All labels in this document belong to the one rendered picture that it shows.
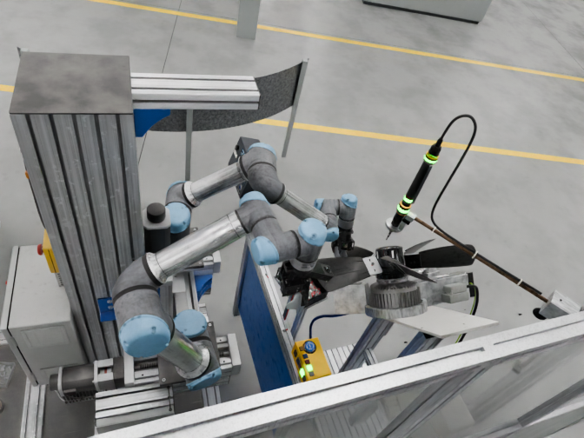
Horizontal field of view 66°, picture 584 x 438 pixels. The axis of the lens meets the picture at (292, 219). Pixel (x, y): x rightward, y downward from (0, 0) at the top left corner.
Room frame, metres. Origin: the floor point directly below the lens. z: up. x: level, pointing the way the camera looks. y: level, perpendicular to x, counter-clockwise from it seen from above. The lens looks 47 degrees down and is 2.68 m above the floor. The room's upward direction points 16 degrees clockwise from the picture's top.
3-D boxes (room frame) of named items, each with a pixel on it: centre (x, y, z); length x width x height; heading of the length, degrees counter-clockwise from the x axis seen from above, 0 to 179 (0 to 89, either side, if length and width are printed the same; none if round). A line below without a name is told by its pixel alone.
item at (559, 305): (1.01, -0.96, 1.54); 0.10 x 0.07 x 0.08; 65
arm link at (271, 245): (0.75, 0.03, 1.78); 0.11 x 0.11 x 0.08; 36
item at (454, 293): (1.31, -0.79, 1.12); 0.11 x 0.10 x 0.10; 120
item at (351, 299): (1.23, -0.36, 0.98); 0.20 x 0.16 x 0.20; 30
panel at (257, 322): (1.18, -0.03, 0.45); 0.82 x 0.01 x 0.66; 30
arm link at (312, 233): (0.80, -0.06, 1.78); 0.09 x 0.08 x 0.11; 126
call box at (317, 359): (0.84, -0.23, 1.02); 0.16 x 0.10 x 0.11; 30
